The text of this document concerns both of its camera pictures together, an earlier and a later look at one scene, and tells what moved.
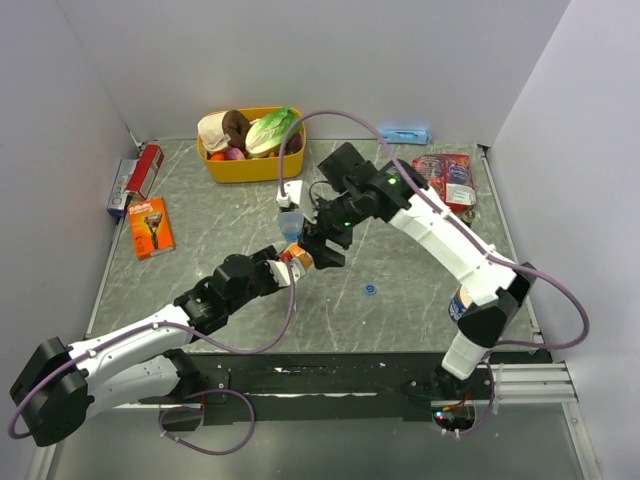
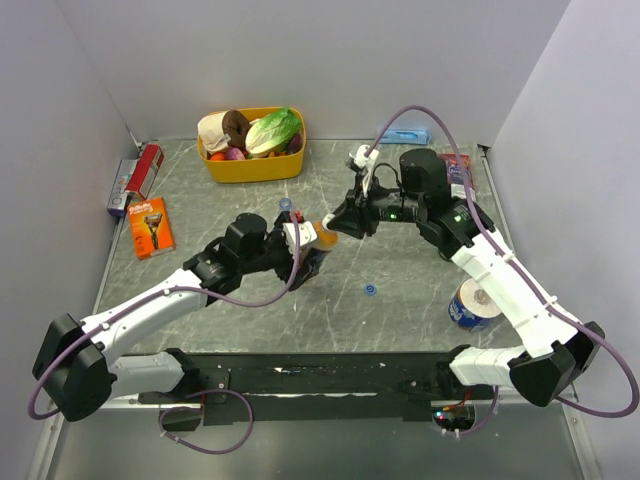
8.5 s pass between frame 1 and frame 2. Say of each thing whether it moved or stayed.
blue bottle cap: stayed
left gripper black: moved
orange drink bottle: moved
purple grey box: stayed
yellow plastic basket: stayed
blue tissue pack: stayed
